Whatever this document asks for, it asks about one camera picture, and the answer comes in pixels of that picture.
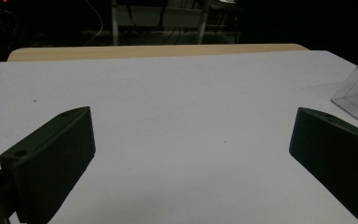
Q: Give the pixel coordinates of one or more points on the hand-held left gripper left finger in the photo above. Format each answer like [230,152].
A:
[49,161]

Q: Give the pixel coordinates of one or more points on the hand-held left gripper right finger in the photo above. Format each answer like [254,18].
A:
[338,155]

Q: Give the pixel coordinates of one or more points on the wooden table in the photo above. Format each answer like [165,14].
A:
[136,52]

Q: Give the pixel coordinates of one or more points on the white metal stand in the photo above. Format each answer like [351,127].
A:
[158,18]

